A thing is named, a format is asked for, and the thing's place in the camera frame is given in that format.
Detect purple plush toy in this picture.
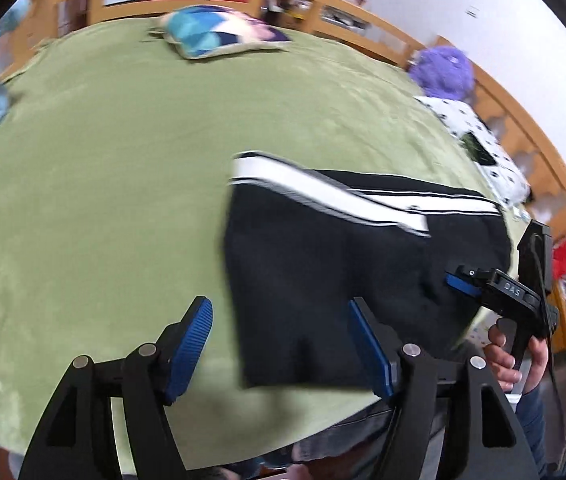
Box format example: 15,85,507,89
408,45,475,101

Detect wooden bed frame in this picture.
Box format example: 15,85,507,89
0,0,566,251

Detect white printed bucket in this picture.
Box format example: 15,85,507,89
468,324,495,351

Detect geometric print pillow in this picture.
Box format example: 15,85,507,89
150,5,294,61

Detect person's right hand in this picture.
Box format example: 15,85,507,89
486,325,549,396

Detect person's right forearm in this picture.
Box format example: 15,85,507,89
513,387,552,467

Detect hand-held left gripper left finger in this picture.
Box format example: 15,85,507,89
18,296,214,480

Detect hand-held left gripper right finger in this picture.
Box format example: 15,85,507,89
347,296,539,480

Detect green fleece blanket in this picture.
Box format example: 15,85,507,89
0,17,534,466

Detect black pants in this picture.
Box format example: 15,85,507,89
223,151,514,391

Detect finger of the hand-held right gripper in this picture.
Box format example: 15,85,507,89
446,265,492,297

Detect white floral pillow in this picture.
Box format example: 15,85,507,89
415,95,531,206

